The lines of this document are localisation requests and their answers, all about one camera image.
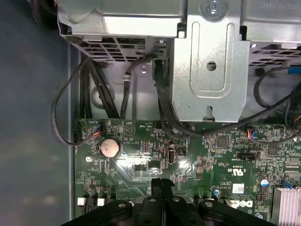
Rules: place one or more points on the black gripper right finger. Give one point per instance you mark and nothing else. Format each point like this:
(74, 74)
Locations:
(178, 214)

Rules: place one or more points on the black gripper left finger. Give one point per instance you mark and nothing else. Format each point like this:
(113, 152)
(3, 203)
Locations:
(145, 214)

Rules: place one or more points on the RAM slot with black clips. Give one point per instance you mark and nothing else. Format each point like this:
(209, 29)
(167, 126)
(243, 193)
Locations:
(90, 205)

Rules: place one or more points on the silver internal USB port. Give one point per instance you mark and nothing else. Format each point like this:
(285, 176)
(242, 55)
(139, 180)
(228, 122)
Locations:
(171, 155)

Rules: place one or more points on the white barcode sticker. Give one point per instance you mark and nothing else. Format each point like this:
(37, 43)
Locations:
(238, 188)

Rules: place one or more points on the green motherboard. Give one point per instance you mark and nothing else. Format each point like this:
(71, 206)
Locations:
(207, 153)

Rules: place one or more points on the round silver coin battery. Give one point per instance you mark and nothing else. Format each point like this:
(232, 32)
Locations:
(110, 147)

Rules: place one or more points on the silver motherboard screw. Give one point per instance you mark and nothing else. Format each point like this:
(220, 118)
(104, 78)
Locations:
(89, 159)

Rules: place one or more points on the square black chip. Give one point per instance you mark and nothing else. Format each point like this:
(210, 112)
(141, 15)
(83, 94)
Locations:
(222, 142)

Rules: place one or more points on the blue-topped capacitor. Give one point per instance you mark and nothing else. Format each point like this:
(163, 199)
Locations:
(264, 182)

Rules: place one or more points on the silver finned heatsink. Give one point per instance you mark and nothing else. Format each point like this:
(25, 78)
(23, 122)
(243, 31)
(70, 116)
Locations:
(287, 204)

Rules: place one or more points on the grey metal PC case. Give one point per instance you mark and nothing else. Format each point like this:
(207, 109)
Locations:
(141, 94)

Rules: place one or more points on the grey perforated disk bay cage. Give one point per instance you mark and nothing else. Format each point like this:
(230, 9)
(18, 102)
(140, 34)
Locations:
(131, 26)

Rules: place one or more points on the grey metal bracket with hole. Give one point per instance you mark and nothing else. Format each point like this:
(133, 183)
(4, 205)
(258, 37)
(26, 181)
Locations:
(183, 94)

